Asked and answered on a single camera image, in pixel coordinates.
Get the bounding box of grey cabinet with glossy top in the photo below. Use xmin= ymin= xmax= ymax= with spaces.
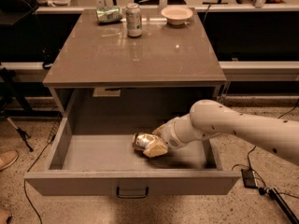
xmin=43 ymin=8 xmax=226 ymax=115

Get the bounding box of upright white green can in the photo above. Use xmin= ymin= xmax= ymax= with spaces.
xmin=125 ymin=3 xmax=142 ymax=37

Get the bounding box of white bowl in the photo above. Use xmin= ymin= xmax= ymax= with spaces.
xmin=161 ymin=7 xmax=193 ymax=25

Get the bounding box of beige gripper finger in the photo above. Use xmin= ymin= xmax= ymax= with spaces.
xmin=143 ymin=138 xmax=168 ymax=158
xmin=152 ymin=124 xmax=164 ymax=136

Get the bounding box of white label under countertop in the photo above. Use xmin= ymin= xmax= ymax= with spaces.
xmin=93 ymin=88 xmax=121 ymax=97

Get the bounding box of brown shoe lower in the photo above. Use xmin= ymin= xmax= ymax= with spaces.
xmin=0 ymin=209 xmax=12 ymax=224

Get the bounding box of open grey top drawer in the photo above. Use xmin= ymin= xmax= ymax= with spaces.
xmin=25 ymin=89 xmax=239 ymax=196

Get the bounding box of brown shoe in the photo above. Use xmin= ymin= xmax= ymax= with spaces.
xmin=0 ymin=209 xmax=12 ymax=224
xmin=0 ymin=150 xmax=19 ymax=171

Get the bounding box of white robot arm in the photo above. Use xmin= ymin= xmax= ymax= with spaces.
xmin=143 ymin=100 xmax=299 ymax=165

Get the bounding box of black drawer handle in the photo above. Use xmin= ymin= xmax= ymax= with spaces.
xmin=116 ymin=187 xmax=149 ymax=199

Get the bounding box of brown shoe upper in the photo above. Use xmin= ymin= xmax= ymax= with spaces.
xmin=0 ymin=150 xmax=19 ymax=171

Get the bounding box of crushed orange soda can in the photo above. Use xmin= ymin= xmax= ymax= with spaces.
xmin=132 ymin=133 xmax=158 ymax=151

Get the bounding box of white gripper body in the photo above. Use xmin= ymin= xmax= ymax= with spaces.
xmin=160 ymin=118 xmax=186 ymax=149

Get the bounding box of black tripod stand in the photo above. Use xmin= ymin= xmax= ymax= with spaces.
xmin=0 ymin=66 xmax=35 ymax=153

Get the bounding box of green can lying down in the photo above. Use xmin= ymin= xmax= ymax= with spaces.
xmin=96 ymin=7 xmax=122 ymax=24

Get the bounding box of black cable on left floor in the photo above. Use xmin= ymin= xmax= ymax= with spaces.
xmin=23 ymin=133 xmax=57 ymax=224

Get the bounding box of black power adapter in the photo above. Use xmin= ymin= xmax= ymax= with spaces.
xmin=241 ymin=169 xmax=258 ymax=189

